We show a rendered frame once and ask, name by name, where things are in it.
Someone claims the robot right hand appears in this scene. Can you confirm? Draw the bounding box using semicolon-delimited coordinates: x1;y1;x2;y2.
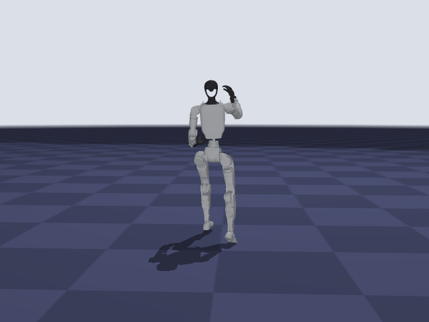
222;85;236;103

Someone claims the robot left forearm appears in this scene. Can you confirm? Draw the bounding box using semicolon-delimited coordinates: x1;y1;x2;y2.
188;130;196;148

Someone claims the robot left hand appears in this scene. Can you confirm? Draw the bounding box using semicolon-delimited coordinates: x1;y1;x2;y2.
193;134;209;147

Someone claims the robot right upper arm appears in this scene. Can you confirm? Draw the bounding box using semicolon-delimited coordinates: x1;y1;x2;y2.
223;103;242;119

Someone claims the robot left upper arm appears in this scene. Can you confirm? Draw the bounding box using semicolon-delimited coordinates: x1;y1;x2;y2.
189;105;200;137

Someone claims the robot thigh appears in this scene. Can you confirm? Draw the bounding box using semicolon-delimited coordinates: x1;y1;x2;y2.
220;153;235;203
194;151;211;195

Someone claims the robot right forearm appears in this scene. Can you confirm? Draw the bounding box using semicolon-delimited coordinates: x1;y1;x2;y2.
233;98;243;116

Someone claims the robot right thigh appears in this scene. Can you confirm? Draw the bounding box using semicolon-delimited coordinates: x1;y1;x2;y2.
220;153;235;203

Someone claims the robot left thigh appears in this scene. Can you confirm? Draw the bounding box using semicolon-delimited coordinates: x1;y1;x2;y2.
194;151;211;195

